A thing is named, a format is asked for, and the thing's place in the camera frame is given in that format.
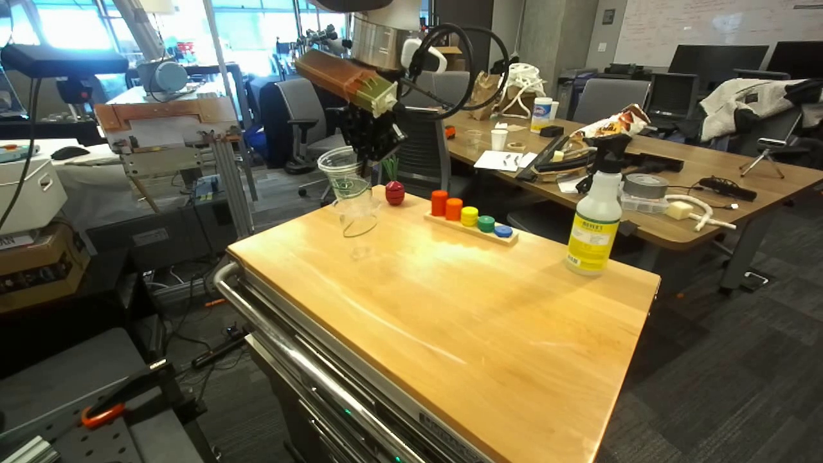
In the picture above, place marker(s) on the green toy peg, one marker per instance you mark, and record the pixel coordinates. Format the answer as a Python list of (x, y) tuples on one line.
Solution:
[(487, 224)]

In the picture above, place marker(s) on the white machine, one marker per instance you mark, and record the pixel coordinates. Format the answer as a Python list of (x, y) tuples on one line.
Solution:
[(29, 193)]

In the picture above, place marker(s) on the orange box on wrist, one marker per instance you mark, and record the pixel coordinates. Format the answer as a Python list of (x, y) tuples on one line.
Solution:
[(347, 81)]

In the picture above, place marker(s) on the black computer monitor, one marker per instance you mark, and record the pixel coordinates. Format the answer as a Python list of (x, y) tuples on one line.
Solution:
[(798, 58), (716, 63)]

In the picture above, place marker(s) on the grey office chair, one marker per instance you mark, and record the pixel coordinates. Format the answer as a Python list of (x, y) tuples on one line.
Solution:
[(610, 97), (295, 120)]

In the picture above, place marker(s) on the grey tape roll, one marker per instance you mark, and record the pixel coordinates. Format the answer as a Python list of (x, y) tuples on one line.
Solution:
[(644, 187)]

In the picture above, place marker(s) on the grey tool cart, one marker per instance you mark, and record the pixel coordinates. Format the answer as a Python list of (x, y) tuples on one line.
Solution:
[(343, 421)]

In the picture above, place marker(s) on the long black bar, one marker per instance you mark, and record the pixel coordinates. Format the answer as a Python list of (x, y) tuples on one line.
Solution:
[(541, 156)]

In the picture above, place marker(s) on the red toy peg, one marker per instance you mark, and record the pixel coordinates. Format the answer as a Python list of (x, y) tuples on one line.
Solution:
[(438, 205)]

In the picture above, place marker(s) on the orange toy peg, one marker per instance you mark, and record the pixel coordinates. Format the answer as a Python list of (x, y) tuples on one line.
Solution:
[(452, 208)]

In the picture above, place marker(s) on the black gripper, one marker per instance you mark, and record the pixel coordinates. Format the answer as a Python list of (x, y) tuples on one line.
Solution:
[(374, 130)]

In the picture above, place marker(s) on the orange clamp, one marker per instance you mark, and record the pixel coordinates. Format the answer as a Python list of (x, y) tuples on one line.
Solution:
[(100, 418)]

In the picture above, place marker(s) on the black remote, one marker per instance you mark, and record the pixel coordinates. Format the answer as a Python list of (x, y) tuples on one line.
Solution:
[(725, 189)]

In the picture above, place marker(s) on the white paper cup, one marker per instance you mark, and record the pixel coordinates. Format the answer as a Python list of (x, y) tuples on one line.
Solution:
[(500, 136)]

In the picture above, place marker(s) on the cardboard box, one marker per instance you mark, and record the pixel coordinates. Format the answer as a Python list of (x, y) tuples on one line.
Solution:
[(41, 266)]

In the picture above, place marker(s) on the white papers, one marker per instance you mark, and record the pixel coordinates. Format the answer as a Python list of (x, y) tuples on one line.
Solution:
[(504, 161)]

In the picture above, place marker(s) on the colourful snack bag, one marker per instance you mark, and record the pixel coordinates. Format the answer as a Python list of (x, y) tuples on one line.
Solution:
[(613, 122)]

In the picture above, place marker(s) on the white jar with blue label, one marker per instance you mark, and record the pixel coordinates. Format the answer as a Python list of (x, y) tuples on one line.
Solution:
[(542, 115)]

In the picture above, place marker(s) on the spray bottle with yellow label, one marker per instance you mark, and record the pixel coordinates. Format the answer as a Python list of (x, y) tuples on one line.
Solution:
[(591, 235)]

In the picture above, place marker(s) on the wooden peg toy base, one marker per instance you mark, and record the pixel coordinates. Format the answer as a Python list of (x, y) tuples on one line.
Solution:
[(490, 235)]

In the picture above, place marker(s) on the wooden office desk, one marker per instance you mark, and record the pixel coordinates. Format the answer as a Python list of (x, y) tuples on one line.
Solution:
[(772, 180)]

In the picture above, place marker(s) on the orange topped workbench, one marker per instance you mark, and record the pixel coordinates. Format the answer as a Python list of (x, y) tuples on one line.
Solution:
[(167, 120)]

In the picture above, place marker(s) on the blue toy peg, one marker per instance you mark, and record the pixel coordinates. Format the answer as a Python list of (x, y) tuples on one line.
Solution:
[(501, 230)]

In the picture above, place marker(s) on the yellow toy peg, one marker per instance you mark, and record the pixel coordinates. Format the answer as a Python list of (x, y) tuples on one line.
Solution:
[(468, 217)]

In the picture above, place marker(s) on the red toy radish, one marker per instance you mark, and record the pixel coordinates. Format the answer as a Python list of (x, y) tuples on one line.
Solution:
[(394, 193)]

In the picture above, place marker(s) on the white and black jacket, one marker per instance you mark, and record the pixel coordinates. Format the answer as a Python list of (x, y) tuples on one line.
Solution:
[(745, 99)]

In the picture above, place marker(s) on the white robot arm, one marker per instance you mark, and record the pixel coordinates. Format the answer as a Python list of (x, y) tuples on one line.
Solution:
[(375, 42)]

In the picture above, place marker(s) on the clear plastic cup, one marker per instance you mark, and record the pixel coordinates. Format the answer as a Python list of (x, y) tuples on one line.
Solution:
[(334, 175), (355, 202), (371, 233)]

